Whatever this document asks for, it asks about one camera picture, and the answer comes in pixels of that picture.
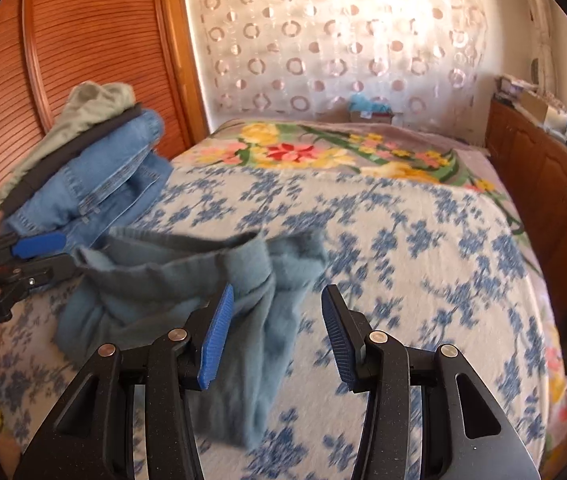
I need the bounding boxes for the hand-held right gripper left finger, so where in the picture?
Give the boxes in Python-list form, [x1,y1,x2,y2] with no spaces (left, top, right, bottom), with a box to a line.
[10,282,236,480]

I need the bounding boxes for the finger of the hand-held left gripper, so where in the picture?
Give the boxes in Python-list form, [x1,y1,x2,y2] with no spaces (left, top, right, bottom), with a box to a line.
[0,232,68,262]
[0,254,81,291]

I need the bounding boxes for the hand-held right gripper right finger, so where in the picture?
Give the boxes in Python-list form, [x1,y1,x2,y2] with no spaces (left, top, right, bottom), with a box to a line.
[321,284,539,480]

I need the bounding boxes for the blue-grey pants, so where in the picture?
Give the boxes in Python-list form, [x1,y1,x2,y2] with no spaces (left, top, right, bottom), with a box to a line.
[56,227,331,448]

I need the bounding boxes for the folded black pants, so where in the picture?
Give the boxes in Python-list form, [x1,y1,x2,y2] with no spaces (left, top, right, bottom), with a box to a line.
[0,102,144,213]

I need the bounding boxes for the folded grey-green pants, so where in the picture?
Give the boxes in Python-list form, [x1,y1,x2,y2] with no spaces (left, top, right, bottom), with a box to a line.
[0,81,136,211]

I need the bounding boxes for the folded blue jeans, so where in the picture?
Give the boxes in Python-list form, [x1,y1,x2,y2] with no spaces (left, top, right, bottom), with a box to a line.
[6,110,165,233]
[63,152,171,251]

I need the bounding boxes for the blue floral blanket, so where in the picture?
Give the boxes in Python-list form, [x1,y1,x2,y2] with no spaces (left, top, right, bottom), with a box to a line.
[0,152,551,480]

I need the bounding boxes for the colourful floral blanket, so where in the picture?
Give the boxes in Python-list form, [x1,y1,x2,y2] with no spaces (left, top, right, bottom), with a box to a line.
[0,119,567,466]

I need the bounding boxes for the cardboard box with blue cloth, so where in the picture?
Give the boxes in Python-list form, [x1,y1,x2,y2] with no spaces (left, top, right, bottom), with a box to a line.
[347,94,397,126]

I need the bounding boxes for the wooden cabinet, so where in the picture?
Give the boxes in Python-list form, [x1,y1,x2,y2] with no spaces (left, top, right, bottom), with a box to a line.
[483,97,567,396]

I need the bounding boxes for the circle patterned sheer curtain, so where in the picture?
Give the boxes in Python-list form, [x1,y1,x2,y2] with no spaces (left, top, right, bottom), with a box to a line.
[180,0,554,146]

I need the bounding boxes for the pile of papers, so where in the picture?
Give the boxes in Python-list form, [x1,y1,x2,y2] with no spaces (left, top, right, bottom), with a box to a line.
[496,74,529,101]

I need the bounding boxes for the small brown cardboard box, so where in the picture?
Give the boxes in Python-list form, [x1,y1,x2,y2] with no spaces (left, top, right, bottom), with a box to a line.
[521,91,550,117]

